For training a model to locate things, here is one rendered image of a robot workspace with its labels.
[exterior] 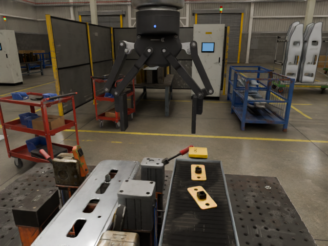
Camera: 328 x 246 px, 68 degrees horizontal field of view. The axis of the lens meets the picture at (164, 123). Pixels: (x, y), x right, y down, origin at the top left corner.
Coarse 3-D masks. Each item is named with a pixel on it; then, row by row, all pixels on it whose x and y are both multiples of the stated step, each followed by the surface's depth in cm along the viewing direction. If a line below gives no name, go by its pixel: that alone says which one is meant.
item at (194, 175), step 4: (192, 164) 71; (196, 164) 71; (192, 168) 68; (196, 168) 67; (200, 168) 67; (204, 168) 68; (192, 172) 66; (196, 172) 66; (200, 172) 66; (204, 172) 66; (192, 176) 64; (196, 176) 64; (200, 176) 64; (204, 176) 64; (192, 180) 63; (196, 180) 63; (200, 180) 63; (204, 180) 63
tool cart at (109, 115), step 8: (96, 80) 430; (104, 80) 434; (120, 80) 437; (96, 96) 445; (104, 96) 441; (112, 96) 444; (128, 96) 474; (96, 104) 444; (96, 112) 449; (104, 112) 476; (112, 112) 451; (128, 112) 479; (112, 120) 444
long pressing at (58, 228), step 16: (112, 160) 110; (96, 176) 96; (128, 176) 96; (80, 192) 86; (112, 192) 86; (64, 208) 77; (80, 208) 77; (96, 208) 77; (112, 208) 77; (48, 224) 71; (64, 224) 71; (96, 224) 71; (112, 224) 71; (48, 240) 65; (64, 240) 65; (80, 240) 65; (96, 240) 65
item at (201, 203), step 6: (198, 186) 60; (192, 192) 57; (198, 192) 56; (204, 192) 56; (198, 198) 55; (204, 198) 55; (210, 198) 55; (198, 204) 53; (204, 204) 53; (210, 204) 53; (216, 204) 53
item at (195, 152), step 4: (192, 148) 82; (196, 148) 82; (200, 148) 82; (204, 148) 82; (192, 152) 79; (196, 152) 79; (200, 152) 79; (204, 152) 79; (188, 156) 79; (192, 156) 78; (196, 156) 78; (200, 156) 78; (204, 156) 78
